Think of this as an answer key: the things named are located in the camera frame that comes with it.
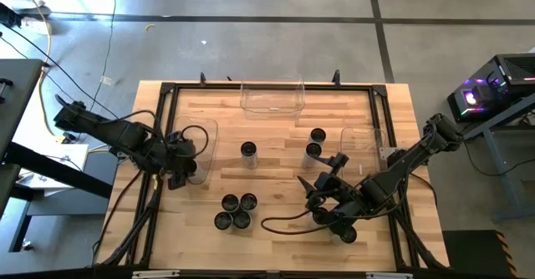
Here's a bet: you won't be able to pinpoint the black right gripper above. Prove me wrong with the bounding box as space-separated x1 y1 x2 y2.
296 152 364 230

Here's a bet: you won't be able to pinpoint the grey metal stand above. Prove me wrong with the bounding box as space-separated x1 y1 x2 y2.
462 91 535 224

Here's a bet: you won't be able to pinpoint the black floor cable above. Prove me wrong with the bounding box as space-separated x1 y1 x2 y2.
0 19 123 122

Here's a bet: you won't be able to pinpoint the black computer case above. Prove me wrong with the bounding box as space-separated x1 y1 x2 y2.
446 52 535 124

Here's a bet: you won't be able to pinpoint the white edge bracket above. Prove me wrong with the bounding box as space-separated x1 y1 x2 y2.
131 269 181 279
365 271 414 279

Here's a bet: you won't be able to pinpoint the thin dark floor cable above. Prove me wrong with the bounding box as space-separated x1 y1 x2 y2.
88 0 119 114

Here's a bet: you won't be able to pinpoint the black box hazard stripes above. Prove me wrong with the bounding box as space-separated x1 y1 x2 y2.
441 229 519 279

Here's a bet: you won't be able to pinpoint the person's shoe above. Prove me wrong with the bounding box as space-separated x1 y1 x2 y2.
18 16 54 36
8 0 54 19

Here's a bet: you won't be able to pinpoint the white flat box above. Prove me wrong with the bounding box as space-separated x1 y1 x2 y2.
24 143 90 190

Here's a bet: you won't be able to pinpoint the clear plastic bin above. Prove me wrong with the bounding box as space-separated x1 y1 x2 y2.
339 126 389 178
171 115 220 186
239 78 306 120

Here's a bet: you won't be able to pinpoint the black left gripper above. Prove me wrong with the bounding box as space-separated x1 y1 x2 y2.
165 131 198 190

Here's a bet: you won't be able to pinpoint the yellow black plug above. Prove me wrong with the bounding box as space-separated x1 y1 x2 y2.
53 132 79 145

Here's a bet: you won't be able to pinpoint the grey metal base plate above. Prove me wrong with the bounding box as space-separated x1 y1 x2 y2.
379 146 399 161

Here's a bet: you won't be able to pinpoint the yellow floor cable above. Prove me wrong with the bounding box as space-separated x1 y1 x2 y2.
15 0 68 145

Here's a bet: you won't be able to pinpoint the black desk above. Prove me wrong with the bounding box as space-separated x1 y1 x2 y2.
0 58 115 253

